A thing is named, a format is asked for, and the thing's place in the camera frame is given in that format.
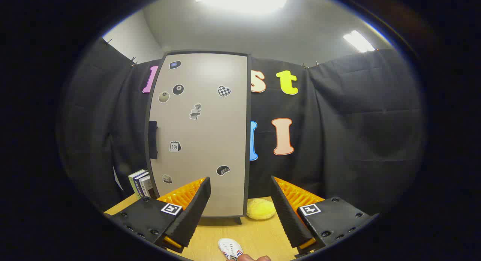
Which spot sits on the light grey shoe cabinet door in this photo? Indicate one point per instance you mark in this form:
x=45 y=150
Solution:
x=203 y=141

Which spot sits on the green and white book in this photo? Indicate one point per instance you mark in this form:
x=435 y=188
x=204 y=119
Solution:
x=134 y=182

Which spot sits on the dark grey shoe cabinet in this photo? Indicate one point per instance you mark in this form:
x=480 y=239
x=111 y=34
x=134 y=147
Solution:
x=249 y=141

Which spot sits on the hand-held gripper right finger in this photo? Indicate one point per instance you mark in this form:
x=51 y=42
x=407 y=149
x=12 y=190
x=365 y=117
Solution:
x=287 y=216

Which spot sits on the white paper sheet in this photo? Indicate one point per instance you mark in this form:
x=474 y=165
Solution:
x=117 y=178

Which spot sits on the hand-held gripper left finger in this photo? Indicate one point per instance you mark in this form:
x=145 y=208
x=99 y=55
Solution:
x=195 y=212

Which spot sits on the yellow round cushion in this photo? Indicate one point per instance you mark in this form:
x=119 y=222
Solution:
x=260 y=209

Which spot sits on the white canvas shoe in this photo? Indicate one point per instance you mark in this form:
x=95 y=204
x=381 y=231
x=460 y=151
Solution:
x=230 y=248

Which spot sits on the black backdrop cloth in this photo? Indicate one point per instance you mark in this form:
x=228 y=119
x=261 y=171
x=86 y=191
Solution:
x=357 y=122

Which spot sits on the dark blue book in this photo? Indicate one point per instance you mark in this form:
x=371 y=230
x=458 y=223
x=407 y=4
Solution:
x=140 y=184

